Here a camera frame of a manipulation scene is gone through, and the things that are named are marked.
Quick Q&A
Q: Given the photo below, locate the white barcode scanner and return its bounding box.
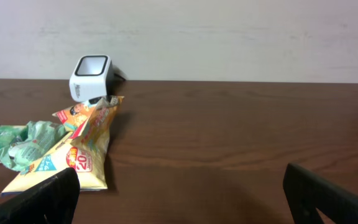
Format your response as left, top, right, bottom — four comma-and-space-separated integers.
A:
69, 55, 126, 102

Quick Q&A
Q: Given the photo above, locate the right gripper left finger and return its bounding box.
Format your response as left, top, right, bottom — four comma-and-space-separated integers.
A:
0, 168, 80, 223

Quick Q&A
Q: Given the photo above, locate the cream snack bag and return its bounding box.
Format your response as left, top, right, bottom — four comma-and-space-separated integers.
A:
1, 96, 124, 196

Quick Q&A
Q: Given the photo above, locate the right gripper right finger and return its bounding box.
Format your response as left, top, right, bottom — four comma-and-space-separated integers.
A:
283, 163, 358, 223

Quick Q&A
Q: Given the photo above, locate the mint green pouch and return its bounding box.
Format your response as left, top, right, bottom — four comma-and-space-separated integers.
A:
0, 121, 67, 172

